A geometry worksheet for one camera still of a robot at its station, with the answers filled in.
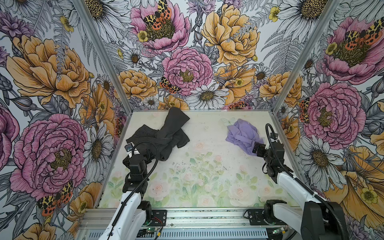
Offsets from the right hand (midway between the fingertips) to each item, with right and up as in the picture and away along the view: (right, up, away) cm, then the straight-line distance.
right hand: (262, 147), depth 88 cm
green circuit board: (-60, -36, -17) cm, 72 cm away
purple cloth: (-7, +7, +12) cm, 15 cm away
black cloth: (-55, +7, +10) cm, 57 cm away
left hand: (-69, -3, -5) cm, 70 cm away
